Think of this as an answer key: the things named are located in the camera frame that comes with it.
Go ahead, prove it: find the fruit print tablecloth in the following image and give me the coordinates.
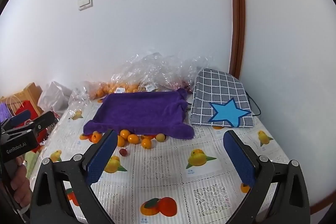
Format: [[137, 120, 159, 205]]
[[26, 93, 292, 224]]

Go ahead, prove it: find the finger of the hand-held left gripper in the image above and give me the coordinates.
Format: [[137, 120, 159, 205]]
[[1, 109, 32, 133], [33, 111, 57, 134]]

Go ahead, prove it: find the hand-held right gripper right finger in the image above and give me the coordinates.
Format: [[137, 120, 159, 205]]
[[223, 130, 311, 224]]

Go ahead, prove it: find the grey checked cloth blue star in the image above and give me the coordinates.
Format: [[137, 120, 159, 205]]
[[190, 68, 255, 128]]

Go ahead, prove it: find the person's left hand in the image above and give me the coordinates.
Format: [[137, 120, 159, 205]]
[[10, 156, 31, 208]]

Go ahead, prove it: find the pile of bagged oranges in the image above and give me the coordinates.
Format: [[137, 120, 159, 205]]
[[91, 82, 139, 99]]

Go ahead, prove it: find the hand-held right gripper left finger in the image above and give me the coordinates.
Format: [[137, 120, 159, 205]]
[[31, 129, 118, 224]]

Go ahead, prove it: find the white plastic bag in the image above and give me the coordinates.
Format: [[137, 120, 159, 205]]
[[38, 81, 72, 117]]

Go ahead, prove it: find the black cable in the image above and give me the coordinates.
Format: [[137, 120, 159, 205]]
[[246, 93, 262, 117]]

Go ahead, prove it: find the clear plastic bag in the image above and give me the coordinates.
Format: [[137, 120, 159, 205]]
[[131, 52, 216, 93], [89, 67, 141, 100], [69, 81, 92, 112]]

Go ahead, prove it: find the brown wooden door frame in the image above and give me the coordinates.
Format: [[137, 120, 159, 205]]
[[226, 0, 246, 77]]

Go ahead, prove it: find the red paper bag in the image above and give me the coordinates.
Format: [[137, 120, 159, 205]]
[[14, 100, 54, 152]]

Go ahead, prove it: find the purple towel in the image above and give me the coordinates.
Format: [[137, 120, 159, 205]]
[[83, 88, 195, 140]]

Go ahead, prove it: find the white light switch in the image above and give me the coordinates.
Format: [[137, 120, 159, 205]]
[[77, 0, 93, 11]]

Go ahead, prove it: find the purple woven item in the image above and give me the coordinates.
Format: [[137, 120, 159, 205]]
[[0, 102, 12, 123]]

